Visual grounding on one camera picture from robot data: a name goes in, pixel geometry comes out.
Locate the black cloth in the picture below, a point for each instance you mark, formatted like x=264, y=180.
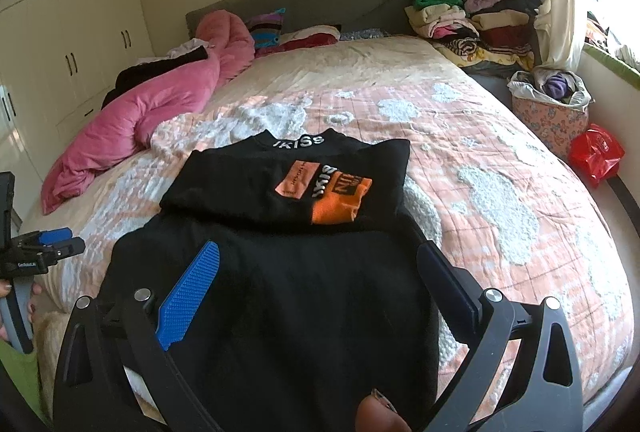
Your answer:
x=145, y=72

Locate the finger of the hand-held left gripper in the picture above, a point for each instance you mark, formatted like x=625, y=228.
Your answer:
x=55, y=236
x=67, y=247

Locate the dark bed frame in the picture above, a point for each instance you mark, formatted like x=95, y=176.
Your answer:
x=625, y=202

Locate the blue floral pillow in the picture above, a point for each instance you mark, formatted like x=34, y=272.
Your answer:
x=365, y=34

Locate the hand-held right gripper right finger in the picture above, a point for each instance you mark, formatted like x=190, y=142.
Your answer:
x=445, y=282

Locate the person's right hand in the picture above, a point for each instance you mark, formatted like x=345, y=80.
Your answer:
x=375, y=414

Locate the floral laundry basket with clothes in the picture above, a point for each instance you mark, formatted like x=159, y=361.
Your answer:
x=550, y=127

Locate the peach checked fleecy blanket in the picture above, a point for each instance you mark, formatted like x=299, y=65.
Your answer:
x=475, y=137

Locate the black sweater with orange print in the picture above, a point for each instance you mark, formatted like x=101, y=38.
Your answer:
x=300, y=312

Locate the pink duvet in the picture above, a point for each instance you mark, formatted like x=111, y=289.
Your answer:
x=125, y=122

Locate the person's left hand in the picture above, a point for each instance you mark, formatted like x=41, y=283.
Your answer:
x=34, y=301

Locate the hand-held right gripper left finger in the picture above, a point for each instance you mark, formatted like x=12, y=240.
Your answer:
x=190, y=292

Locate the person's green clothing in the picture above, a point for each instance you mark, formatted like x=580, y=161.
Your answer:
x=17, y=377

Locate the white cloth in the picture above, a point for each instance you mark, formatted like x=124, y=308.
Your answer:
x=185, y=47

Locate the green window seat cushion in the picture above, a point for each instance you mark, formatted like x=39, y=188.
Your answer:
x=610, y=62

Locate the cream wardrobe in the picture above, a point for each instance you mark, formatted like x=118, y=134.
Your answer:
x=75, y=12

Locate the clothes on window seat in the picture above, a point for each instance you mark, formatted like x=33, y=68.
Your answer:
x=600, y=37

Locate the pile of folded clothes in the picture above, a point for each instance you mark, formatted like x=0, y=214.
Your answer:
x=480, y=27

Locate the striped pillow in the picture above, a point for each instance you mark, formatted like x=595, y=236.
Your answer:
x=265, y=29

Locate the red plastic bag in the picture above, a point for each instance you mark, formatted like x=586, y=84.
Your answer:
x=595, y=157

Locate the beige fluffy blanket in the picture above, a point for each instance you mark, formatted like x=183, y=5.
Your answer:
x=47, y=352

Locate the red and cream folded cloth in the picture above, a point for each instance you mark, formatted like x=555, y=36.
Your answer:
x=310, y=39

